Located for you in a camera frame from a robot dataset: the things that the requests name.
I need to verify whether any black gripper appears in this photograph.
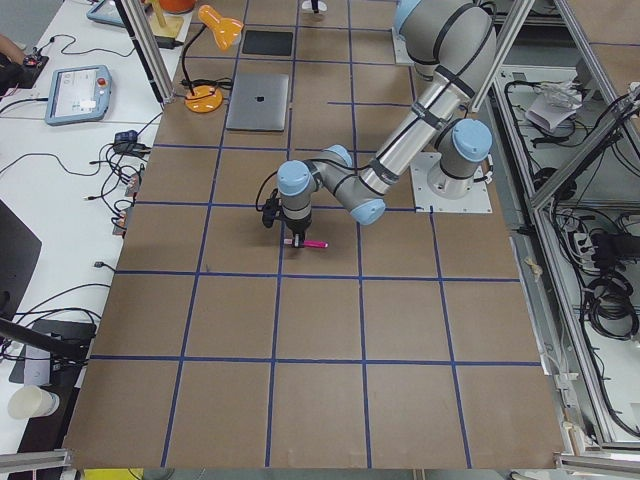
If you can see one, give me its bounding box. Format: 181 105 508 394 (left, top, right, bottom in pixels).
287 219 311 248

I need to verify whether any pink marker pen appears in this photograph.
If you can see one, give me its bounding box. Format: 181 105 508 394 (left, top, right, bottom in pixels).
283 238 329 249

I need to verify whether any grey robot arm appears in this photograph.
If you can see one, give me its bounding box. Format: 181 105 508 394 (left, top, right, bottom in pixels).
277 51 494 248
394 1 496 88

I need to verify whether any black mousepad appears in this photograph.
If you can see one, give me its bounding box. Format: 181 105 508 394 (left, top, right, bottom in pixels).
242 30 293 56

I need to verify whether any person hand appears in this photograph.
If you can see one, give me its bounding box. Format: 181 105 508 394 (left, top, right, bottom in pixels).
0 35 25 64

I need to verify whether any grey closed laptop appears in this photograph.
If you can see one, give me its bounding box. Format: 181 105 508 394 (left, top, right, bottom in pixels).
226 72 289 132

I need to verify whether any orange desk lamp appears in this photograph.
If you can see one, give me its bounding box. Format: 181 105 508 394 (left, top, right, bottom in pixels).
180 4 245 114

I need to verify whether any black power adapter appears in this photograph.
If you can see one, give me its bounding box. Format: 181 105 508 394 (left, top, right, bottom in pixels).
154 35 183 50

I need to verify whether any wooden stand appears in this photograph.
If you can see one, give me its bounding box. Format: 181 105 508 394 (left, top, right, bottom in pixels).
145 0 184 39

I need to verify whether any orange cylinder container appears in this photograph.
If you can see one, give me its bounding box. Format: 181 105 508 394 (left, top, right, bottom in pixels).
159 0 196 15

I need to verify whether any blue teach pendant tablet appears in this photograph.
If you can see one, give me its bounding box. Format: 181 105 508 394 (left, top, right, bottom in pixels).
44 65 112 126

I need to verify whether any white paper cup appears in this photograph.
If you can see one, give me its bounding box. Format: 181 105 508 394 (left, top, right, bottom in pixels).
8 385 60 420

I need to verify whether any black lamp cable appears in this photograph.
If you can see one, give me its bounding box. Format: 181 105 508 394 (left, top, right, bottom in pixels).
178 77 234 94

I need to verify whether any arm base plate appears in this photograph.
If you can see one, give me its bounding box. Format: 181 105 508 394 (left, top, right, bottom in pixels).
409 152 492 214
391 27 414 66

